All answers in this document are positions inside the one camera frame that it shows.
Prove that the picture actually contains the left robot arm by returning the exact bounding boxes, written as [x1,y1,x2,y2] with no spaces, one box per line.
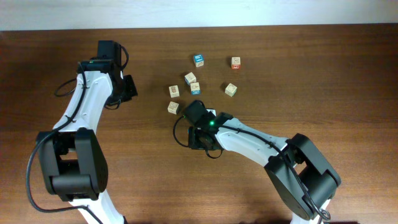
[28,40,137,223]

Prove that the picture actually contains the circle picture wooden block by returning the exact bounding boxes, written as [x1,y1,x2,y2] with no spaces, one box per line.
[224,83,238,97]

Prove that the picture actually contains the plain picture wooden block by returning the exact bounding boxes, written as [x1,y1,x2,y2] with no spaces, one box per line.
[206,109,216,116]

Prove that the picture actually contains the hand picture blue block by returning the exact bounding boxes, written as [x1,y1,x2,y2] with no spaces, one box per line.
[190,82,201,95]

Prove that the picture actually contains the red side wooden block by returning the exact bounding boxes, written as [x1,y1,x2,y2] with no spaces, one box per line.
[231,57,241,70]

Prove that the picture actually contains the blue top wooden block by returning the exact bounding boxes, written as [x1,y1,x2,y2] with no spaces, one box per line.
[193,54,204,67]

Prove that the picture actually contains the owl picture wooden block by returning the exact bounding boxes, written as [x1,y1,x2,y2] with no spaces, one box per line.
[169,85,180,98]

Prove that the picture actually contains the blue side tilted block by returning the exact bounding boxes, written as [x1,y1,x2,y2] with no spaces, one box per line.
[184,72,197,85]

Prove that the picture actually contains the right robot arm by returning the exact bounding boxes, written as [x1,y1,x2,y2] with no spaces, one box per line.
[183,100,341,223]

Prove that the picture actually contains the green edged wooden block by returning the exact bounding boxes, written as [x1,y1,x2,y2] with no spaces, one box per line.
[167,101,179,114]

